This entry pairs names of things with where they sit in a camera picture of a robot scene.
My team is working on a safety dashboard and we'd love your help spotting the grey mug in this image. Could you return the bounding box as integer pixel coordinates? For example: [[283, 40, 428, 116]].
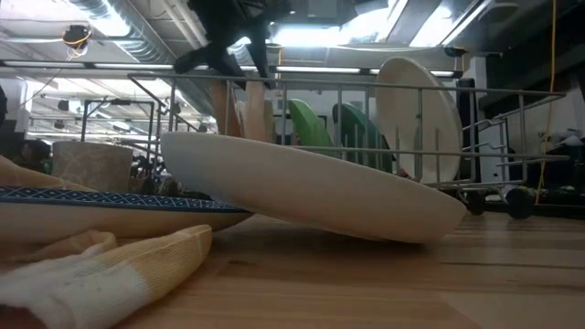
[[51, 140, 134, 194]]

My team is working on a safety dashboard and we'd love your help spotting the black upright post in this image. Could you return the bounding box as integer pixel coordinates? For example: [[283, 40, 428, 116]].
[[456, 77, 479, 184]]

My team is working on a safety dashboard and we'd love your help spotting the yellow cable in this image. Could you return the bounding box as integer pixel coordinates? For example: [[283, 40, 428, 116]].
[[533, 0, 559, 206]]

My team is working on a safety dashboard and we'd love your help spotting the blue patterned plate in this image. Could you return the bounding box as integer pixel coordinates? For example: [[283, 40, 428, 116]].
[[0, 185, 255, 246]]

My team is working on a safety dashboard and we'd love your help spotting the large white plate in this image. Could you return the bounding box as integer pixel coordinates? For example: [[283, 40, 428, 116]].
[[375, 56, 464, 185]]

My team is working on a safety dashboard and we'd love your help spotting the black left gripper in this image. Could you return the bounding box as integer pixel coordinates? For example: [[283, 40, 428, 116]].
[[175, 0, 293, 90]]

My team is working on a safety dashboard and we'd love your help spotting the yellow checked cloth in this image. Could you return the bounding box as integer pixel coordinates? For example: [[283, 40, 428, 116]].
[[0, 154, 214, 329]]

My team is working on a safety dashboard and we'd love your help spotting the wide white shallow bowl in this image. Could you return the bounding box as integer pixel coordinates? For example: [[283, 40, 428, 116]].
[[159, 131, 468, 244]]

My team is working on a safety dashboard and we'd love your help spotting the light green plate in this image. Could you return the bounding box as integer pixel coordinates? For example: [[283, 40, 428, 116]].
[[287, 98, 337, 159]]

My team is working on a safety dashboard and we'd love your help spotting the black overhead camera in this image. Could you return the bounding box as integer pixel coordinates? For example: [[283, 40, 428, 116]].
[[61, 23, 93, 50]]

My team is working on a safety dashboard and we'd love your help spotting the grey wire dish rack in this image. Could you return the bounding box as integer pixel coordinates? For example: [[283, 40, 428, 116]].
[[127, 70, 570, 221]]

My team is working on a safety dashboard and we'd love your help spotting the teal plate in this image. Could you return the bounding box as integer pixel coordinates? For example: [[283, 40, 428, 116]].
[[332, 102, 395, 174]]

